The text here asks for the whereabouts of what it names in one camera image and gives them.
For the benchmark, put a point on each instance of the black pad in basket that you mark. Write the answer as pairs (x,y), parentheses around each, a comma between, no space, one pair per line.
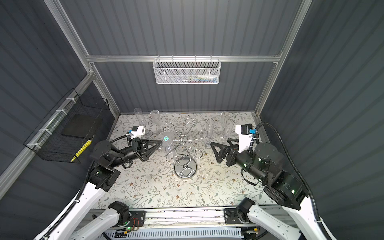
(82,126)

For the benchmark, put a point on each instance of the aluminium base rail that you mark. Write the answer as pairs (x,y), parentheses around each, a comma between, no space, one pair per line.
(194,217)

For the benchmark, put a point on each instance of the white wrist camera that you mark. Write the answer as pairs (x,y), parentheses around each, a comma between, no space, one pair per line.
(247,137)
(136,132)

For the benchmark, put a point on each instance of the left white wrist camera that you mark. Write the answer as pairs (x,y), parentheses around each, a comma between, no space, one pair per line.
(136,132)

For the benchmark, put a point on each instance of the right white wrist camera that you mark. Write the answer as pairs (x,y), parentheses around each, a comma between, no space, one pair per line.
(247,137)

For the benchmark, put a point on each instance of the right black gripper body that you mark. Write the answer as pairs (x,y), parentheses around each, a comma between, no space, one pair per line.
(232,157)

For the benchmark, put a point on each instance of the items in white basket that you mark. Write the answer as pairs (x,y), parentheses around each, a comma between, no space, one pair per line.
(199,79)

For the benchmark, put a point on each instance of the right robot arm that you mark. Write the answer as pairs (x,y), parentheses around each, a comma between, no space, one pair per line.
(282,187)

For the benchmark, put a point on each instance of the floral table mat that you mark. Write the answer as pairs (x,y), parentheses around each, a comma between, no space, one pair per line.
(153,184)

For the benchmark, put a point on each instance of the white wire mesh basket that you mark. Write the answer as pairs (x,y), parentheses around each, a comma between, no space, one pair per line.
(167,72)

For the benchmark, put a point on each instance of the black wire mesh basket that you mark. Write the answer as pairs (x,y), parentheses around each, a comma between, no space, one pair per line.
(65,136)

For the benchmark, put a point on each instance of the glass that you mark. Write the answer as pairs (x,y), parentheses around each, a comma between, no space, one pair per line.
(228,128)
(140,116)
(210,130)

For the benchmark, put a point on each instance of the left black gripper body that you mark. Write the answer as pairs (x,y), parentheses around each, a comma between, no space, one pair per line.
(137,150)

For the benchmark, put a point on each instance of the clear champagne flute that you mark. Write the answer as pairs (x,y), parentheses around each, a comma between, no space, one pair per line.
(155,115)
(224,117)

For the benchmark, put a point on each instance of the chrome wine glass rack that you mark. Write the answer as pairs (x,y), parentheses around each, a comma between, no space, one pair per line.
(186,153)

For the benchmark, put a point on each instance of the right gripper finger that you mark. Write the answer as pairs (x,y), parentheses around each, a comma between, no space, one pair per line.
(233,142)
(220,151)

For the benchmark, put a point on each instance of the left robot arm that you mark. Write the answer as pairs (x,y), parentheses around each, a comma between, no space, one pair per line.
(101,176)

